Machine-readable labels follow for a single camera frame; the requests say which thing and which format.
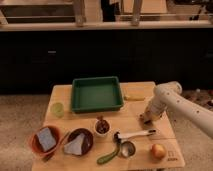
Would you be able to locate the orange bowl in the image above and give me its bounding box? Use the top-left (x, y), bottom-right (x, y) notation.
top-left (28, 125), bottom-right (60, 156)

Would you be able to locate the grey crumpled cloth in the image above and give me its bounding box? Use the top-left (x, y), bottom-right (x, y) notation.
top-left (64, 133), bottom-right (85, 155)

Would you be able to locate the green handled peeler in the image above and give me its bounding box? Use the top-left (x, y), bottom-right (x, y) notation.
top-left (97, 140), bottom-right (121, 165)

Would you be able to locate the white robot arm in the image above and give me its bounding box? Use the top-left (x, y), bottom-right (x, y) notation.
top-left (142, 81), bottom-right (213, 139)

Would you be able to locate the small metal cup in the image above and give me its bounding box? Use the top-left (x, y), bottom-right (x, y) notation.
top-left (120, 141), bottom-right (136, 158)

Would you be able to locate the blue sponge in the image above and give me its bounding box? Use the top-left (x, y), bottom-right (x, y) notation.
top-left (37, 127), bottom-right (56, 152)

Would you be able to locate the dark brown bowl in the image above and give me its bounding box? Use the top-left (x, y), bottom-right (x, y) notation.
top-left (63, 128), bottom-right (93, 156)

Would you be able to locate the green plastic tray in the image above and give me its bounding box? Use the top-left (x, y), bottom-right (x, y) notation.
top-left (71, 76), bottom-right (124, 113)

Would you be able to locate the white handled scoop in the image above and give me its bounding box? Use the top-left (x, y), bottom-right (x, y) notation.
top-left (117, 129), bottom-right (157, 139)

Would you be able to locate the yellow banana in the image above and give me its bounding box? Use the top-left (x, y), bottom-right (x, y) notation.
top-left (124, 94), bottom-right (145, 101)

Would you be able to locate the orange fruit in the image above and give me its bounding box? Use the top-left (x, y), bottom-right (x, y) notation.
top-left (151, 144), bottom-right (166, 159)

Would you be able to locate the white cup with contents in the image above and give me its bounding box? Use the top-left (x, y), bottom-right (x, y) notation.
top-left (94, 116), bottom-right (110, 137)

